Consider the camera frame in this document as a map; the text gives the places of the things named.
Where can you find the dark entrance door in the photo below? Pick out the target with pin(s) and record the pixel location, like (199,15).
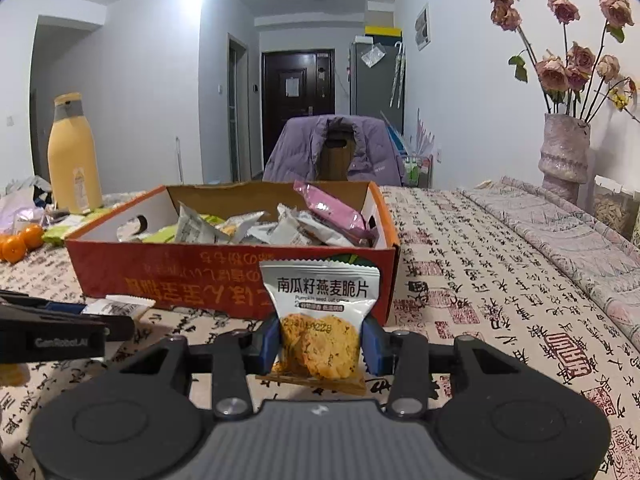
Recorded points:
(280,110)

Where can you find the yellow box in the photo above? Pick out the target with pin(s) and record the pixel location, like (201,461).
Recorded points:
(384,31)

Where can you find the green snack packet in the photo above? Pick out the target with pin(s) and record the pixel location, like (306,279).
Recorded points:
(90,217)
(62,234)
(165,234)
(211,219)

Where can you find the pink quilted cloth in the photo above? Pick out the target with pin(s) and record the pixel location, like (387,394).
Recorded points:
(550,240)

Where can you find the grey refrigerator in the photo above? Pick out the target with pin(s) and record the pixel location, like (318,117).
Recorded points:
(375,90)

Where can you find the golden cookie packet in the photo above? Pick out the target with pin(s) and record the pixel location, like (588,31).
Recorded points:
(11,374)

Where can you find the wooden chair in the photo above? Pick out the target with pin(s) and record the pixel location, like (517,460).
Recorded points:
(336,160)

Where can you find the pink snack packet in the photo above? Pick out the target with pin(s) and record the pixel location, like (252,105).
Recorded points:
(332,212)

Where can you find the clear container with grains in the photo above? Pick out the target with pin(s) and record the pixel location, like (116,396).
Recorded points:
(615,210)

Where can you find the folded umbrella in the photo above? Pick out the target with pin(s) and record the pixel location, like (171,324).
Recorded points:
(397,75)

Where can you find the framed wall picture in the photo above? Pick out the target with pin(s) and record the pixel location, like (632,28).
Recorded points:
(422,27)

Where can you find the grey interior door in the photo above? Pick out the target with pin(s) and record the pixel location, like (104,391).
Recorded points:
(236,110)

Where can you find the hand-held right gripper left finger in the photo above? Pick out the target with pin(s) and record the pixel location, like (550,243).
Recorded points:
(272,342)

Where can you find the dried pink roses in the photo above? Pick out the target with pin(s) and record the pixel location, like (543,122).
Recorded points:
(555,70)

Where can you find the purple jacket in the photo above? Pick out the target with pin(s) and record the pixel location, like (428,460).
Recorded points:
(300,155)

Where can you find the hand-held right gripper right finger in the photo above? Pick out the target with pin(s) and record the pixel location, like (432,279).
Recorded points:
(372,345)

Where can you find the pink ceramic vase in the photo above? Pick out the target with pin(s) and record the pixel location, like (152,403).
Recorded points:
(565,155)

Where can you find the clear plastic bag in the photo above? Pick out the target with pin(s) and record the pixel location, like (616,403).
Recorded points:
(372,56)

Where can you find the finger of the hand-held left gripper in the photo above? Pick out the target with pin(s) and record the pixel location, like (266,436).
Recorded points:
(50,340)
(45,304)

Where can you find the white cookie packet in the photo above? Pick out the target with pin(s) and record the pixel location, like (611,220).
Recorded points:
(320,290)
(240,222)
(335,239)
(292,227)
(192,225)
(120,306)

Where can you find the red cardboard box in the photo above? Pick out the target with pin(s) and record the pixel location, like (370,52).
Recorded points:
(200,275)

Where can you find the yellow thermos bottle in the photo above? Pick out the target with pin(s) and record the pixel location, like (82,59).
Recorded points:
(75,160)

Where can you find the lilac plastic bag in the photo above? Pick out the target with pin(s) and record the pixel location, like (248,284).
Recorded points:
(20,205)

